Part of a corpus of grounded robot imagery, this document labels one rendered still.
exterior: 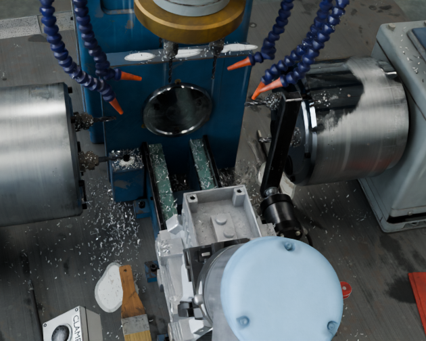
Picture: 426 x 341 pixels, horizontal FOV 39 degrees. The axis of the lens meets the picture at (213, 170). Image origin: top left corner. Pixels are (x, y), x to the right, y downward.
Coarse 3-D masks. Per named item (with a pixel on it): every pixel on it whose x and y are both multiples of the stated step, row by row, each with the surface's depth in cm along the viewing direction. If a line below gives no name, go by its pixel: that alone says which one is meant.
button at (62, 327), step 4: (56, 328) 85; (60, 328) 85; (64, 328) 85; (68, 328) 85; (56, 332) 85; (60, 332) 85; (64, 332) 84; (68, 332) 84; (52, 336) 85; (56, 336) 85; (60, 336) 84; (64, 336) 84; (68, 336) 84; (52, 340) 85; (56, 340) 84; (60, 340) 84; (64, 340) 84
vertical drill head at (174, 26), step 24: (144, 0) 93; (168, 0) 90; (192, 0) 90; (216, 0) 91; (240, 0) 95; (144, 24) 93; (168, 24) 90; (192, 24) 90; (216, 24) 90; (168, 48) 95; (216, 48) 97; (168, 72) 100
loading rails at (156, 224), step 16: (144, 144) 128; (160, 144) 130; (192, 144) 130; (208, 144) 129; (144, 160) 129; (160, 160) 127; (192, 160) 130; (208, 160) 128; (192, 176) 132; (208, 176) 125; (160, 192) 121; (176, 192) 131; (144, 208) 130; (160, 208) 118; (176, 208) 129; (160, 224) 115; (160, 336) 112
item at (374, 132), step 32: (320, 64) 114; (352, 64) 114; (384, 64) 117; (320, 96) 108; (352, 96) 109; (384, 96) 110; (320, 128) 108; (352, 128) 109; (384, 128) 110; (288, 160) 120; (320, 160) 110; (352, 160) 112; (384, 160) 114
